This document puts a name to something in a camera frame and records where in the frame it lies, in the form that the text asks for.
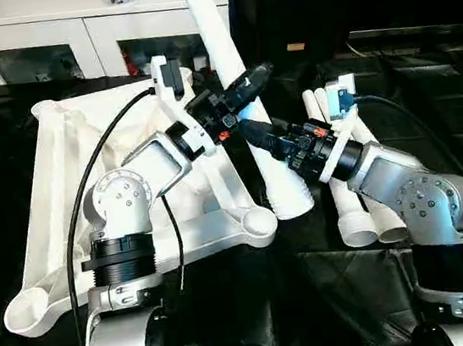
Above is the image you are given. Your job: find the white cabinet with glass doors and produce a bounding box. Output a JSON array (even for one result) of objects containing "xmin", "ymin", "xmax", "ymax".
[{"xmin": 0, "ymin": 0, "xmax": 240, "ymax": 100}]

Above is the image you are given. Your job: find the white plastic table top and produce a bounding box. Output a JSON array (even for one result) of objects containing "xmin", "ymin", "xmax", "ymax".
[{"xmin": 0, "ymin": 57, "xmax": 289, "ymax": 343}]

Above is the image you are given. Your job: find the black plastic mat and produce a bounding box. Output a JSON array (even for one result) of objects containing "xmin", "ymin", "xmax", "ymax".
[{"xmin": 0, "ymin": 22, "xmax": 463, "ymax": 346}]

